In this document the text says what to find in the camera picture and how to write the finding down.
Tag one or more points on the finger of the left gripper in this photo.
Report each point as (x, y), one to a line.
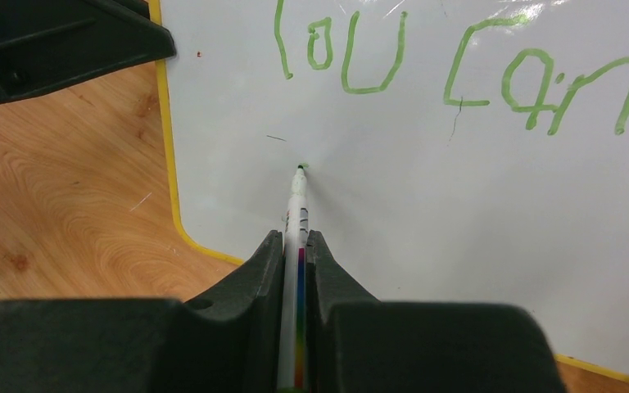
(46, 46)

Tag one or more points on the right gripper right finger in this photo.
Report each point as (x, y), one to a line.
(359, 343)

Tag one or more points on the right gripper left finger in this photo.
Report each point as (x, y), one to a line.
(223, 340)

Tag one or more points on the white green marker pen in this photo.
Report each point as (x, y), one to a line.
(292, 370)

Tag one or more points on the yellow-framed whiteboard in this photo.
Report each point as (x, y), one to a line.
(454, 150)

